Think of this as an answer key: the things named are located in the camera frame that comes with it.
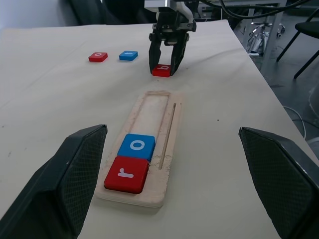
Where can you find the blue letter o block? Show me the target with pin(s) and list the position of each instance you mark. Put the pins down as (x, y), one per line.
(135, 147)

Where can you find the chrome office chair base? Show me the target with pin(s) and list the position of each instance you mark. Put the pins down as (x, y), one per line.
(259, 37)

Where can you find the black chair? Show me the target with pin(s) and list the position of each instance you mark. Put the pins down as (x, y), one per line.
(307, 28)

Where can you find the red letter o block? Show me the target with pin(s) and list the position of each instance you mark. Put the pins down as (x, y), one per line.
(98, 56)

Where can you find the grey metal desk frame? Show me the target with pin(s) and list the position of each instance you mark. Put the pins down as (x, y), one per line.
(272, 37)

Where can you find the wooden letter tray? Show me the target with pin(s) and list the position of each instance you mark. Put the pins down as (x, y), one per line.
(159, 179)

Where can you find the blue letter t block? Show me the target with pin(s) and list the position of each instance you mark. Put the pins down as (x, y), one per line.
(128, 55)

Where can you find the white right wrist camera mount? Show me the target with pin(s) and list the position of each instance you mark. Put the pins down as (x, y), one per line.
(187, 15)

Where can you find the red letter b block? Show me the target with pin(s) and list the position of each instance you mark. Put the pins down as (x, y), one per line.
(163, 71)

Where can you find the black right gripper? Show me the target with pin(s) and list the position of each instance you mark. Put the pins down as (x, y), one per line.
(169, 25)

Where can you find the red letter r block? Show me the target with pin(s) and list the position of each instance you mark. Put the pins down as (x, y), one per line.
(125, 175)

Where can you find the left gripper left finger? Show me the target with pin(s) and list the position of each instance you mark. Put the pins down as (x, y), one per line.
(49, 189)

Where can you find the dark bulky shape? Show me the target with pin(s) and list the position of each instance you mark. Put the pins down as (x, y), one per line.
(107, 11)

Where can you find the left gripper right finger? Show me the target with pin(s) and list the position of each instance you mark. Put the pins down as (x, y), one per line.
(281, 184)

